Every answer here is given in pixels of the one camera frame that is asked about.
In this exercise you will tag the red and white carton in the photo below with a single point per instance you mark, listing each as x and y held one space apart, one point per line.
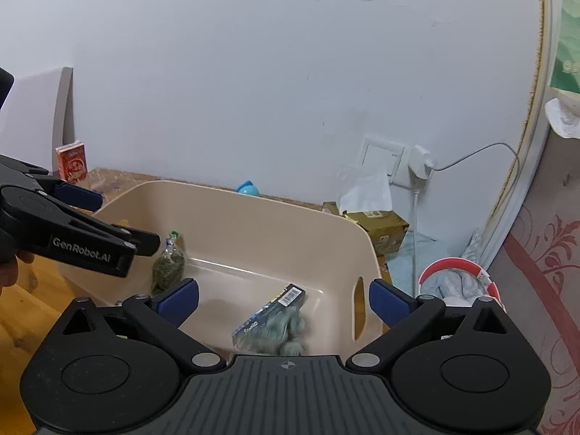
72 165

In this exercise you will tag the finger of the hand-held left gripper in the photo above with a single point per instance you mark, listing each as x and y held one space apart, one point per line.
79 197
145 242

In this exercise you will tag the green tissue pack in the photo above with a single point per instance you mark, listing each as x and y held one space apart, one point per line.
568 45

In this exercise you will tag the clear plastic wrapper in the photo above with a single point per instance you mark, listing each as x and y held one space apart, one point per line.
367 188

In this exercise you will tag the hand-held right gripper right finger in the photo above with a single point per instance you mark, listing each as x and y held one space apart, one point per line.
385 301

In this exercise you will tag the blue plastic ball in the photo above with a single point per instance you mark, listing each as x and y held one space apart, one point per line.
248 189

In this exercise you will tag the beige plastic bin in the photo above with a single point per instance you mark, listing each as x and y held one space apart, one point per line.
253 235

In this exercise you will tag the white curved frame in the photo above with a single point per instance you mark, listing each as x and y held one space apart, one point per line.
539 99

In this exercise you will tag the red and white round basket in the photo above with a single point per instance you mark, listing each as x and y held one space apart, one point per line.
471 266

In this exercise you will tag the person's left hand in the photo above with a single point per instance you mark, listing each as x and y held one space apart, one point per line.
10 274

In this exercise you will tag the white wall socket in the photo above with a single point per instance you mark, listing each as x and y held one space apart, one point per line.
379 154

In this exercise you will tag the blue packet of green scourers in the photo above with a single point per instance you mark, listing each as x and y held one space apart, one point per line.
276 321

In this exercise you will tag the white board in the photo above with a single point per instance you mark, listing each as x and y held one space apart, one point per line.
36 113

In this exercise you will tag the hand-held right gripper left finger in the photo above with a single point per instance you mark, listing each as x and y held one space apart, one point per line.
180 299

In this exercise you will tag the grey cloth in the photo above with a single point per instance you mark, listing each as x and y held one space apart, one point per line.
453 286

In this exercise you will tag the light blue cloth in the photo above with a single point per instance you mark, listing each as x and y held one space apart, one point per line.
432 253

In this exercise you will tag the gold tissue box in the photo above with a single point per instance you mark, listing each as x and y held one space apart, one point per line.
380 229

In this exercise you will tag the clear bag of green herbs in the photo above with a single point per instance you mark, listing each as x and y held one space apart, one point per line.
168 267

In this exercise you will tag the crumpled white tissue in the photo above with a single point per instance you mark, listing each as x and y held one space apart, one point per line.
564 118

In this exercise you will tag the white charger plug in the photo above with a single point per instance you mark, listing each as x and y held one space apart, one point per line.
420 161

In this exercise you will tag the red floral patterned cloth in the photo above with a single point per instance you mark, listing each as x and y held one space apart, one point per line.
548 244

